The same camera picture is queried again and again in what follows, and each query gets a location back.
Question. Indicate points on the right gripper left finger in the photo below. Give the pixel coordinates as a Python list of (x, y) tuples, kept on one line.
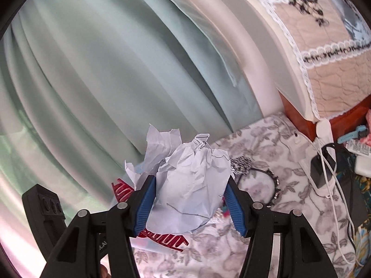
[(76, 253)]

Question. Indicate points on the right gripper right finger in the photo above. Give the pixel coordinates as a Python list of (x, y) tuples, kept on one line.
[(301, 252)]

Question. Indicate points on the black beaded headband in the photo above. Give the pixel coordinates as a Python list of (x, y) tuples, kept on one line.
[(261, 185)]

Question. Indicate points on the leopard print scrunchie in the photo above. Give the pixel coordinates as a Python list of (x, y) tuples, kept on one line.
[(241, 165)]

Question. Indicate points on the white paper ball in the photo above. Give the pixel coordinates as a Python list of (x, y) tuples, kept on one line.
[(191, 178)]

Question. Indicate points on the red white printed bag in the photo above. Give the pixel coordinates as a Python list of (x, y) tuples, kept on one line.
[(147, 240)]

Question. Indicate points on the floral grey table cloth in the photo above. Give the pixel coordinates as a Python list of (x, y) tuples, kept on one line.
[(218, 250)]

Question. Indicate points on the black power adapter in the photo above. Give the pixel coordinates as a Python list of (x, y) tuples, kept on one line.
[(317, 173)]

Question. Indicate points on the white power strip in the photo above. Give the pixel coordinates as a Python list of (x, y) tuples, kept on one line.
[(324, 136)]

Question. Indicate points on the teal wrist watch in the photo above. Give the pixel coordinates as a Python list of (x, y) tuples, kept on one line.
[(360, 132)]

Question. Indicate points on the light green curtain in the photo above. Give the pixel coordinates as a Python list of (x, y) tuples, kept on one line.
[(83, 80)]

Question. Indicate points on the quilted beige lace cover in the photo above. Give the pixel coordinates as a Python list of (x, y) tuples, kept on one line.
[(331, 43)]

